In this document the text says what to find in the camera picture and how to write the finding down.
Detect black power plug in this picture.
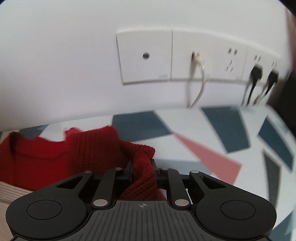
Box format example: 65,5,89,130
246,64,263,105
254,70,279,105

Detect geometric patterned tablecloth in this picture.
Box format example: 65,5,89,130
0,104,296,241

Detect white double power socket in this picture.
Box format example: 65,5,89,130
241,45,280,85

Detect black power plug right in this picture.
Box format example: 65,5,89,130
254,70,279,105

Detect red and beige knit cardigan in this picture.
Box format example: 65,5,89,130
0,125,166,202

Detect black speaker cabinet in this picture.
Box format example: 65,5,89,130
267,70,295,128

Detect white network socket plate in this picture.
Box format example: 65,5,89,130
171,30,217,80

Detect white power socket plate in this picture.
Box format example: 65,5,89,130
211,38,248,82

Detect white network cable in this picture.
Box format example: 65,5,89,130
189,51,207,108

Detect white blank wall plate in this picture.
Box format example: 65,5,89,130
116,29,173,84

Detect black power plug left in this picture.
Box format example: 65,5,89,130
246,64,263,105

